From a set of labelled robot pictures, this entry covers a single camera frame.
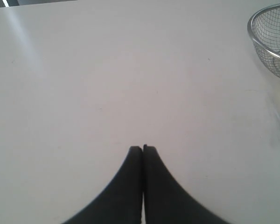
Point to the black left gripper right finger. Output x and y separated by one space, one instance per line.
165 201

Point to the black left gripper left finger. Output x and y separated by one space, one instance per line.
121 201

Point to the oval wire mesh basket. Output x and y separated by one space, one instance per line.
264 30

